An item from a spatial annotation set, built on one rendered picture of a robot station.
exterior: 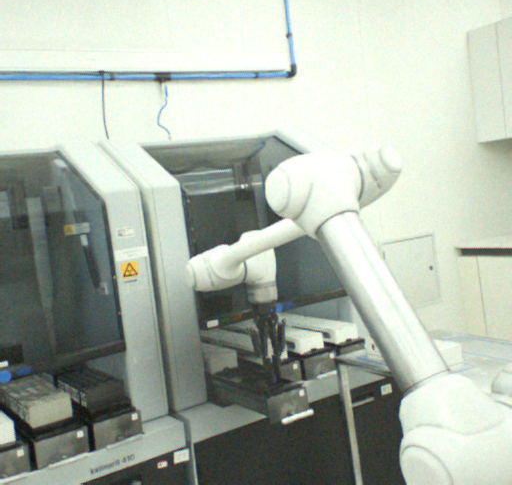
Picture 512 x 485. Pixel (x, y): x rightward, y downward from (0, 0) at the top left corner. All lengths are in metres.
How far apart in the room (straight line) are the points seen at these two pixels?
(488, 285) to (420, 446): 3.20
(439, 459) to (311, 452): 1.16
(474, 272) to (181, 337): 2.64
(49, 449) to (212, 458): 0.49
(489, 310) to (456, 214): 0.62
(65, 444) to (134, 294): 0.44
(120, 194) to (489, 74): 3.05
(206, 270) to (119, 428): 0.50
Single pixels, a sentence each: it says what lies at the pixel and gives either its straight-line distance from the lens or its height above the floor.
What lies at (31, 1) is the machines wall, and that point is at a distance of 3.32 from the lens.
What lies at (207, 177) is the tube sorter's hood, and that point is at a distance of 2.28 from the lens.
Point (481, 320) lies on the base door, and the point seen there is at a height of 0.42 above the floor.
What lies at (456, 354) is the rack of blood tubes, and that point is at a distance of 2.02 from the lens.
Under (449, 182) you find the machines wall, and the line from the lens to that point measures 4.51.
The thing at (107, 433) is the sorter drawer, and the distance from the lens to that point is 2.03.
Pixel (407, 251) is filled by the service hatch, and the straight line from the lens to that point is 4.24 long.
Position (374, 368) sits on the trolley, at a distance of 2.08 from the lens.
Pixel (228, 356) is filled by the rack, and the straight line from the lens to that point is 2.27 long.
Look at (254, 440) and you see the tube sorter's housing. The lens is 2.25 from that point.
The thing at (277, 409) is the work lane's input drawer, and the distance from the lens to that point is 1.97.
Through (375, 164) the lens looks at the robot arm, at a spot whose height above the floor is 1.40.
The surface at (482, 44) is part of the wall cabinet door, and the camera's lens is 4.70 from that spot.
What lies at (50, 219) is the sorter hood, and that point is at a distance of 2.00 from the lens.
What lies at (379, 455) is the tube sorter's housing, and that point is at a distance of 2.57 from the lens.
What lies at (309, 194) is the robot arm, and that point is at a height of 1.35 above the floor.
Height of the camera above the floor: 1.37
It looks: 3 degrees down
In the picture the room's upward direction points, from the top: 7 degrees counter-clockwise
